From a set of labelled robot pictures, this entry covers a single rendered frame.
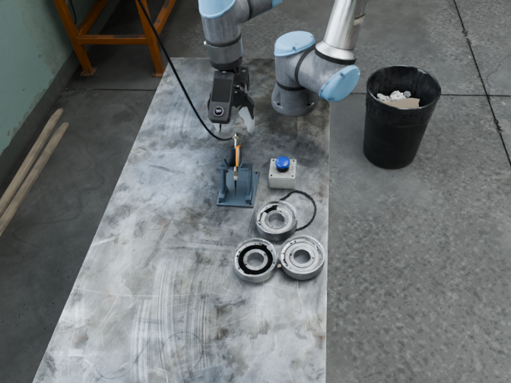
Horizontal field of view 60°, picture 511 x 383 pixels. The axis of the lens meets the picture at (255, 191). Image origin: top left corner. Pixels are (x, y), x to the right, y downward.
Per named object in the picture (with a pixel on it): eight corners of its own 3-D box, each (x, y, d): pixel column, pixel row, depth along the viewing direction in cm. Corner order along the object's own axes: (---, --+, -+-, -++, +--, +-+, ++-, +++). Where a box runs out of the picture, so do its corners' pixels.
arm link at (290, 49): (294, 60, 142) (294, 20, 132) (325, 77, 135) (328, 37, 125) (267, 76, 138) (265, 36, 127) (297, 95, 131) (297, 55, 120)
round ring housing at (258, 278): (265, 292, 101) (264, 283, 98) (226, 273, 105) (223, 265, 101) (286, 257, 106) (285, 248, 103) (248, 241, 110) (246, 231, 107)
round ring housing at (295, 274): (314, 239, 109) (314, 229, 106) (331, 274, 102) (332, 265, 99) (274, 251, 108) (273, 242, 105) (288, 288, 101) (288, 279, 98)
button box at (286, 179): (295, 189, 120) (295, 177, 116) (269, 188, 121) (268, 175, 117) (296, 167, 125) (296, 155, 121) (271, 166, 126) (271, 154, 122)
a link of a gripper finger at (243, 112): (265, 118, 112) (250, 90, 105) (261, 134, 108) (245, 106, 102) (253, 121, 113) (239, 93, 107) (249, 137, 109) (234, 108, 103)
